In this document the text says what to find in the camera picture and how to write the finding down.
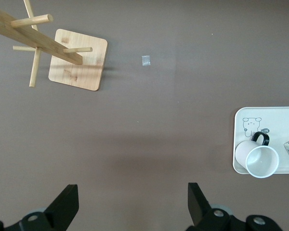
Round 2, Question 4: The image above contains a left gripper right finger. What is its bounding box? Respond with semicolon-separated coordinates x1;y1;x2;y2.
185;182;283;231

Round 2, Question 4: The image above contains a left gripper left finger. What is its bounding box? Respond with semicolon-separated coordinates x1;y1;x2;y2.
4;184;79;231

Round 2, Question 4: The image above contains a white mug with black handle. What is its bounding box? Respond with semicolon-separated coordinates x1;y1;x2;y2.
235;131;280;179

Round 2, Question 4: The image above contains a wooden cup rack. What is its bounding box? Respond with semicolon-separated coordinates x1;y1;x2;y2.
0;0;108;92

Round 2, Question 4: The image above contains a brown table cover sheet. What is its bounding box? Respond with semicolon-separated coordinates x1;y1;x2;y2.
0;0;289;231

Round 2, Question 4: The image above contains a cream tray with rabbit print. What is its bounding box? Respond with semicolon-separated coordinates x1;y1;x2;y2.
232;106;289;174

